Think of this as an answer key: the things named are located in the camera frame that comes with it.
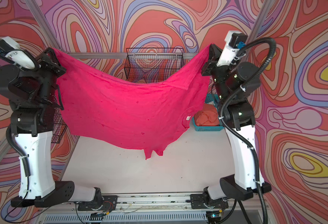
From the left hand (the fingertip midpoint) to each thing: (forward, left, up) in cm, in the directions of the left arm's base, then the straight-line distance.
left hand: (55, 46), depth 45 cm
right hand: (+2, -52, -2) cm, 52 cm away
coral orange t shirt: (+18, -69, -58) cm, 92 cm away
